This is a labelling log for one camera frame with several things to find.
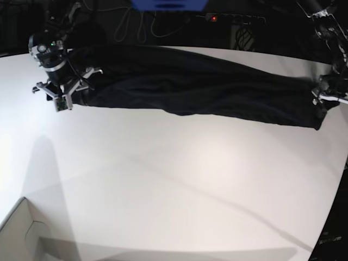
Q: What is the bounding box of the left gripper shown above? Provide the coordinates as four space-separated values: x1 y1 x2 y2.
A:
312 74 347 105

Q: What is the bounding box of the white cardboard box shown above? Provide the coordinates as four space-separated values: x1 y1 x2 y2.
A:
0 197 82 261

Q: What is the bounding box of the black t-shirt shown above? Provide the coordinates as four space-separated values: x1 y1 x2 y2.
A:
69 46 339 130

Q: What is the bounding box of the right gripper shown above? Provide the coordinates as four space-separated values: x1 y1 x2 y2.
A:
32 67 103 112

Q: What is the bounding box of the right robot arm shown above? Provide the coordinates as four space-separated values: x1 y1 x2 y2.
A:
28 1 103 112

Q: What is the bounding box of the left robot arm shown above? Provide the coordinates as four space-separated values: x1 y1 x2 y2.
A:
296 1 347 105

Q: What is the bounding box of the white cable on floor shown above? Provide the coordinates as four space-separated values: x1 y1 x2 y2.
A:
113 8 191 42

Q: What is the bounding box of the black power strip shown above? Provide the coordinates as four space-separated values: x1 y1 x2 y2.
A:
204 13 266 25

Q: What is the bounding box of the blue plastic bin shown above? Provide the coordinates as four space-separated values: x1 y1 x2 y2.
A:
132 0 208 11

